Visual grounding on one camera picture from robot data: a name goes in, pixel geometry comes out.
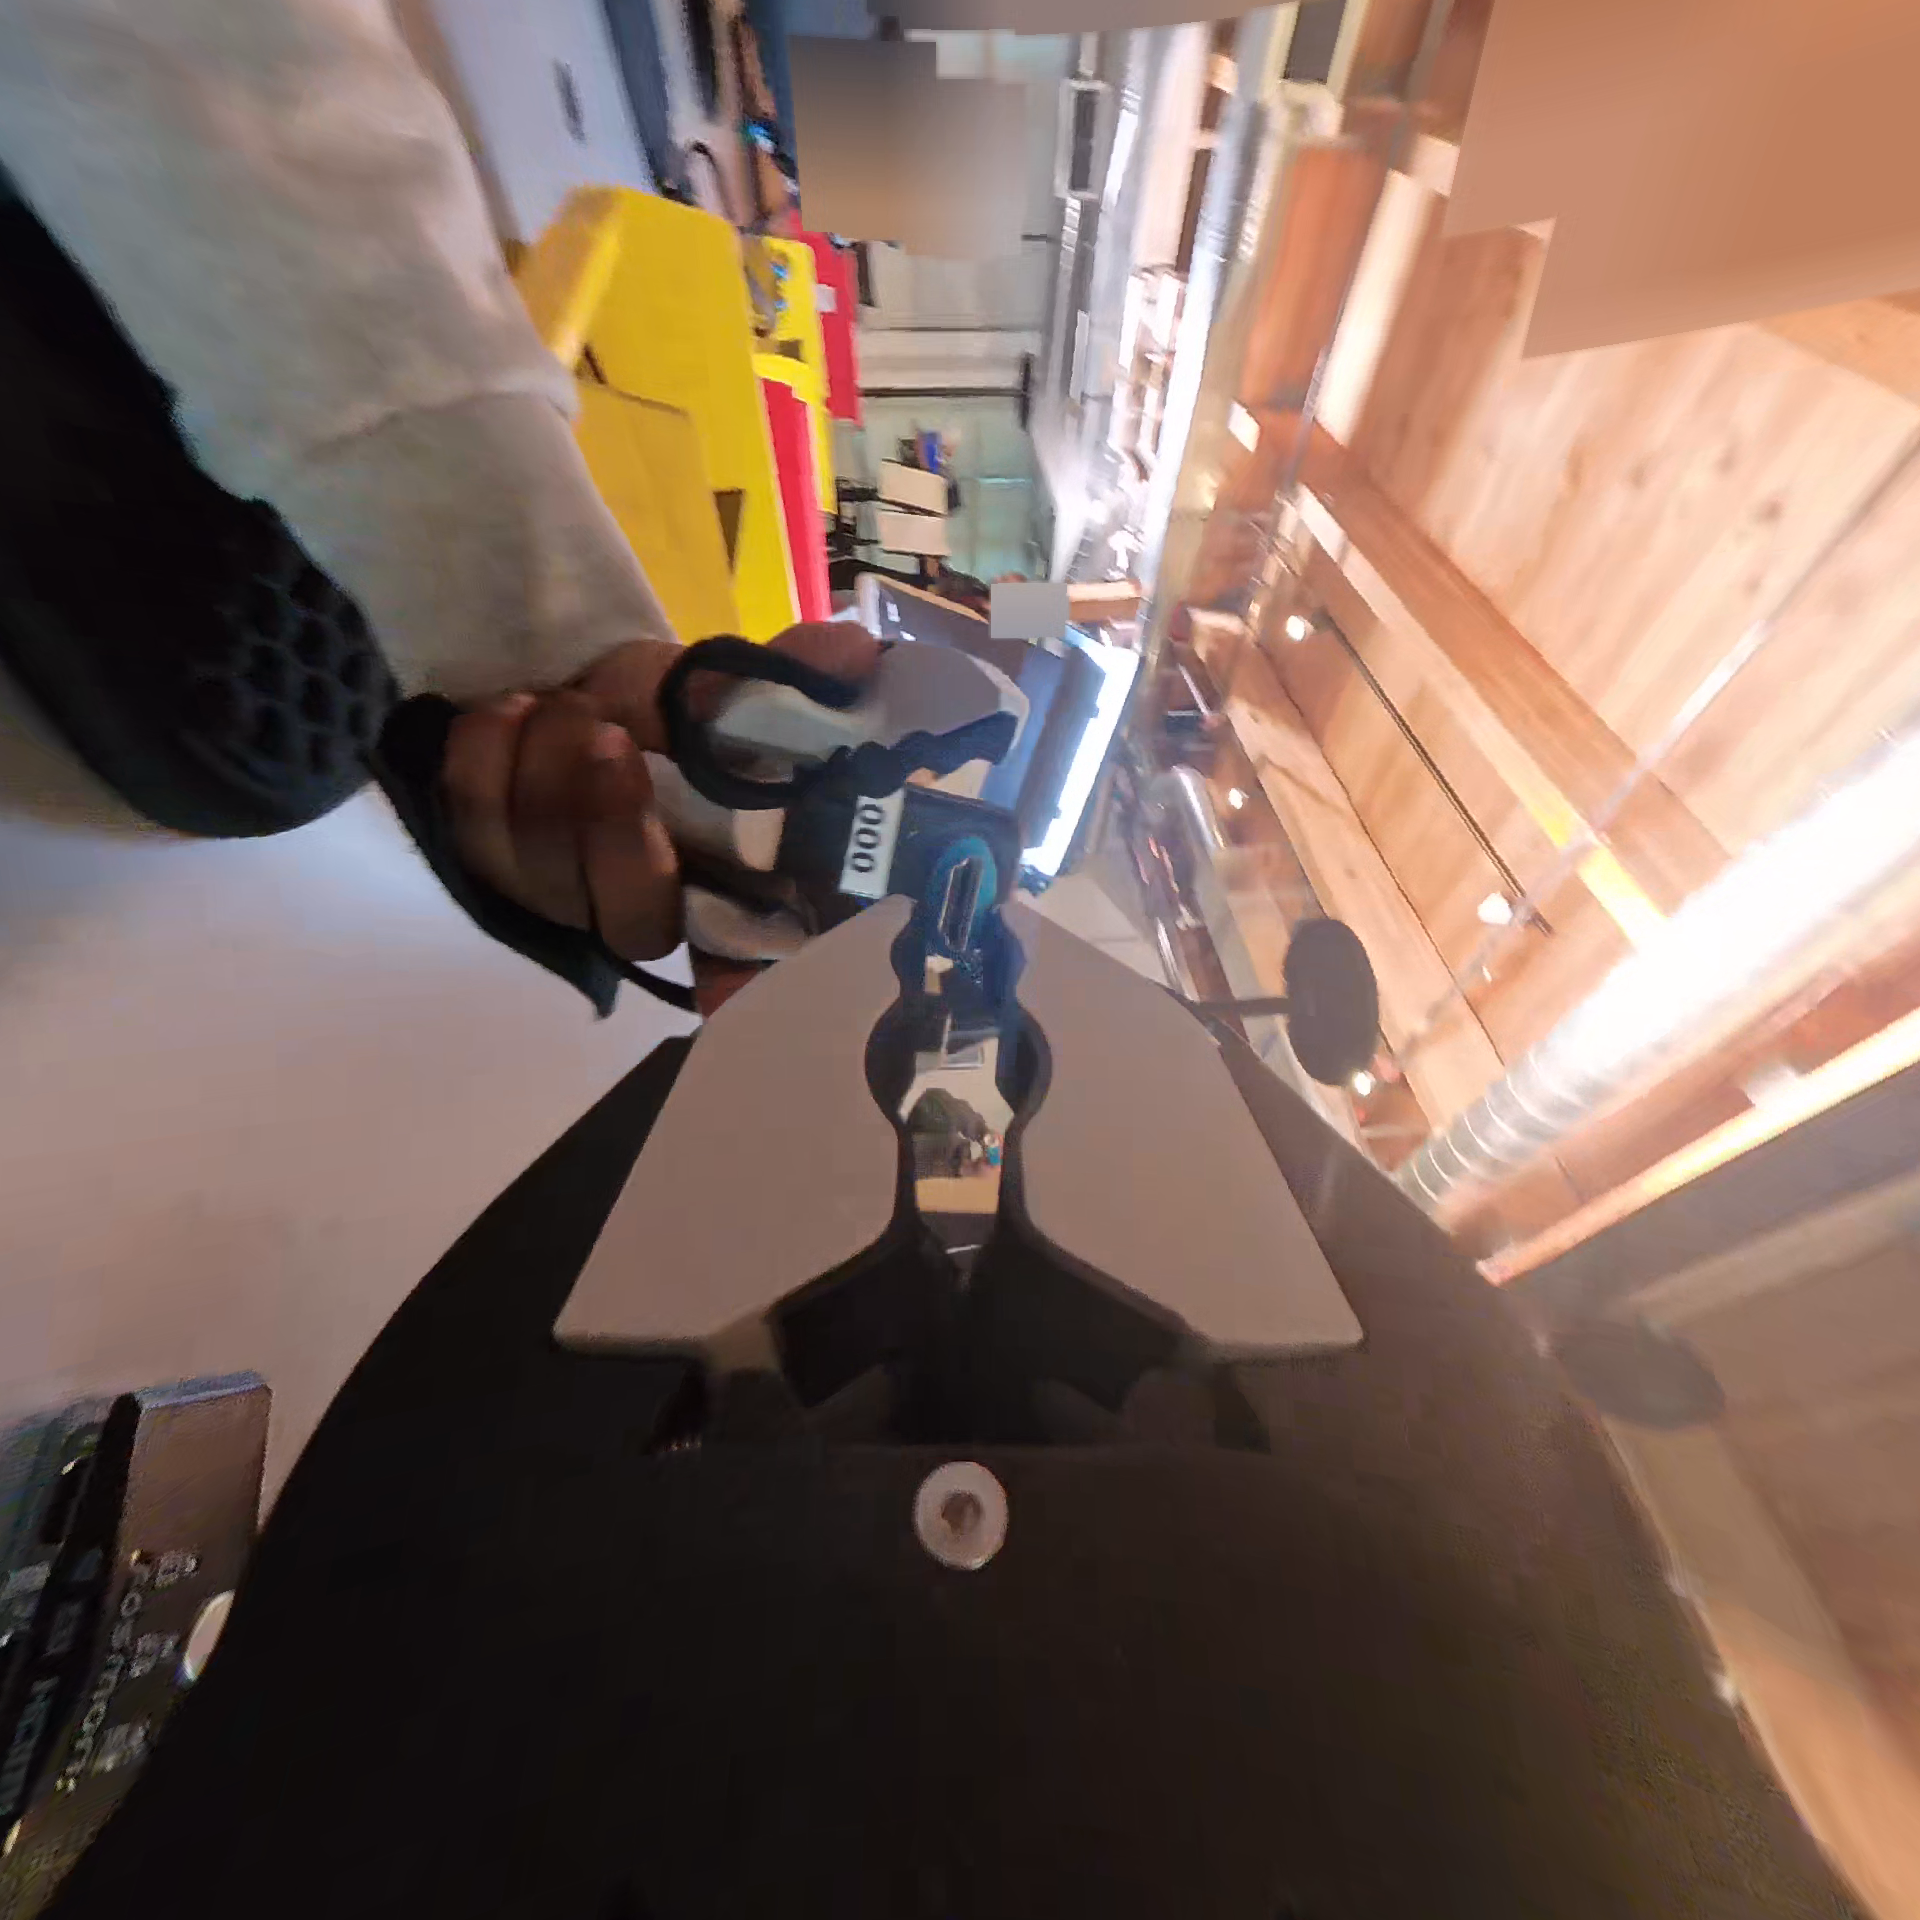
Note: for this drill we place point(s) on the computer monitor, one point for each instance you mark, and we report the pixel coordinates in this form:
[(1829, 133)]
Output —
[(1072, 748)]

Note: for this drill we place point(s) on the black honeycomb pad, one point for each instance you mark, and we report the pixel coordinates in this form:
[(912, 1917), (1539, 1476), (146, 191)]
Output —
[(149, 628)]

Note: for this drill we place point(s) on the black round disc stand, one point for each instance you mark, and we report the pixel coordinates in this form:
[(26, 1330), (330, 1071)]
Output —
[(1332, 997)]

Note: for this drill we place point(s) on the black hdmi switch box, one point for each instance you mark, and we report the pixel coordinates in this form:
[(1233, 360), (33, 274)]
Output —
[(158, 1516)]

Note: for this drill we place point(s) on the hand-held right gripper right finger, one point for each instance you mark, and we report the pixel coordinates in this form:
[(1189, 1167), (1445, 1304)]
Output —
[(1170, 1184)]

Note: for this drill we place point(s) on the person's left hand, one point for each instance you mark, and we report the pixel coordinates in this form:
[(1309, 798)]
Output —
[(556, 810)]

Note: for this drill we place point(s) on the person's left forearm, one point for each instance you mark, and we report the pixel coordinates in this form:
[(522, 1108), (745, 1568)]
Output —
[(302, 301)]

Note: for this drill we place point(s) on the yellow storage bin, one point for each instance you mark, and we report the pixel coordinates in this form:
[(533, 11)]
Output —
[(662, 344), (809, 301)]

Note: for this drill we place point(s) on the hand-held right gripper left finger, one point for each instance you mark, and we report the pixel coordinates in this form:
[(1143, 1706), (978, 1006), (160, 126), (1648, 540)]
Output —
[(736, 1170)]

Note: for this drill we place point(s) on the red storage bin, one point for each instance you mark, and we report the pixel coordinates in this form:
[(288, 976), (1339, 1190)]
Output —
[(843, 344), (796, 508)]

